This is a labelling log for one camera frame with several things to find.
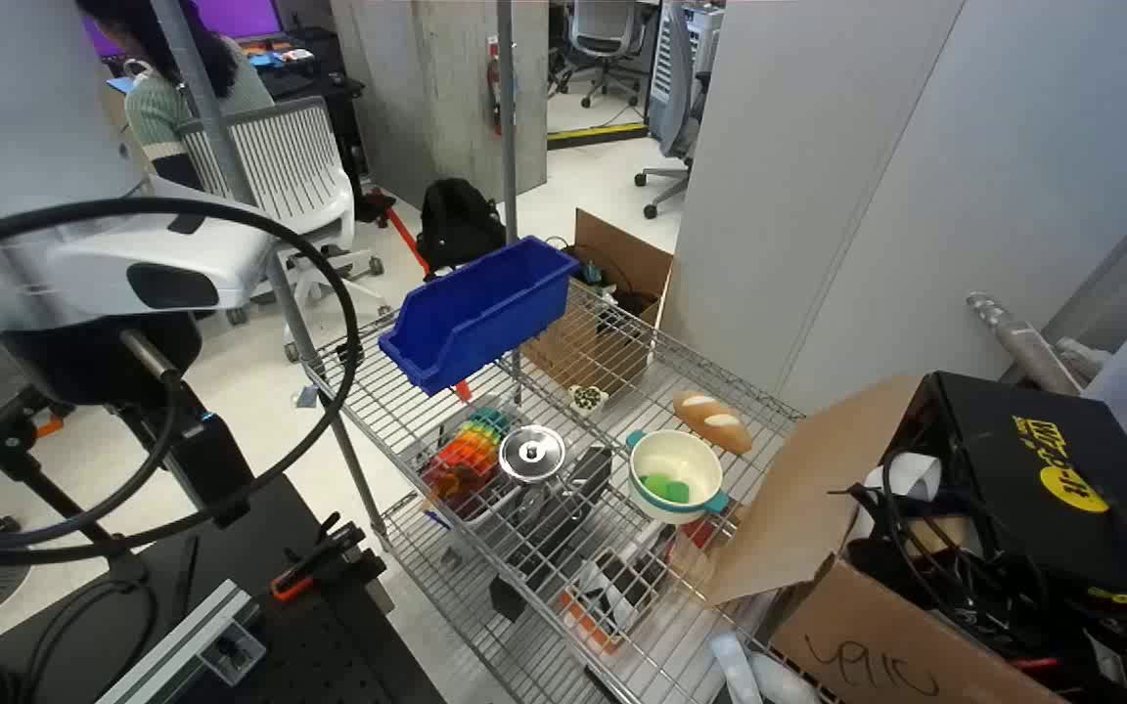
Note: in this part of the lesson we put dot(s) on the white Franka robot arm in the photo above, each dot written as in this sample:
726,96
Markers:
40,132

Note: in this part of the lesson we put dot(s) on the dark metal pot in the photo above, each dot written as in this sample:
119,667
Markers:
573,500

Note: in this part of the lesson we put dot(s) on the grey dish rack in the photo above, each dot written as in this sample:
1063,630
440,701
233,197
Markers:
526,529

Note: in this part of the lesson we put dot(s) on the blue plastic storage bin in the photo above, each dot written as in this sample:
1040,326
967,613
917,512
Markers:
473,317

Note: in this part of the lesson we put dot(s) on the open cardboard box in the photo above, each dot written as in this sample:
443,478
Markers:
625,259

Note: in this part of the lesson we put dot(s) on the white bowl green rim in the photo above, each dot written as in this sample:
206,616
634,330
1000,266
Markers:
675,464

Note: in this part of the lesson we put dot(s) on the bread loaf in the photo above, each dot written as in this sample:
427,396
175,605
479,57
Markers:
713,425

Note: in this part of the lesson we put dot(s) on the black backpack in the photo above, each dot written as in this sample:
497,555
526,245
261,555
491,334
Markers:
460,220

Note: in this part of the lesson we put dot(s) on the green item in bowl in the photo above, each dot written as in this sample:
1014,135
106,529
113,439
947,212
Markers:
666,489

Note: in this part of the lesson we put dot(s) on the thin vertical metal pole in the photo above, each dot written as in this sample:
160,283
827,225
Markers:
508,118

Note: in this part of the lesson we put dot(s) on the black white packet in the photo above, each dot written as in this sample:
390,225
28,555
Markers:
617,590

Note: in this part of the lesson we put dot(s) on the large cardboard box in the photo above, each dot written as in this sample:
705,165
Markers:
801,511

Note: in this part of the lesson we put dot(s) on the grey office chair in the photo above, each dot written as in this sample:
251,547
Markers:
603,26
684,81

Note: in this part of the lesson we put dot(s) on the black orange clamp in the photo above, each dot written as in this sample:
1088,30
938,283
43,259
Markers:
321,563

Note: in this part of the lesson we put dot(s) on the white mesh office chair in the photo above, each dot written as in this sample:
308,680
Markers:
291,161

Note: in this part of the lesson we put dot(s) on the white cup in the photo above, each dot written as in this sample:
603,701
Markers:
912,476

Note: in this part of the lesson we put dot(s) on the white plastic bag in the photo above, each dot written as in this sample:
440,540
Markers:
752,671

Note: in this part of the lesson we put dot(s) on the purple computer monitor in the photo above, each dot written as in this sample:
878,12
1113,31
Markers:
242,17

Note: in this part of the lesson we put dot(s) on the seated person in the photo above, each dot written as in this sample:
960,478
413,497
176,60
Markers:
154,109

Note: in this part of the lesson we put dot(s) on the black box yellow logo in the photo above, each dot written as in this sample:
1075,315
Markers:
1018,511

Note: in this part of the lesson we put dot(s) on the black stand with orange knob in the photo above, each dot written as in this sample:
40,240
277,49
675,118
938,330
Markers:
28,455

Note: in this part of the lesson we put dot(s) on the black mount block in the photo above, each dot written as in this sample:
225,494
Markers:
209,457

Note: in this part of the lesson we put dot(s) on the grey metal rack post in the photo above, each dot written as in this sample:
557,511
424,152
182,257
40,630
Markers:
218,118

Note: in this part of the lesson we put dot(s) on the aluminium extrusion rail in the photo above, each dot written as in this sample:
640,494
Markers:
186,645

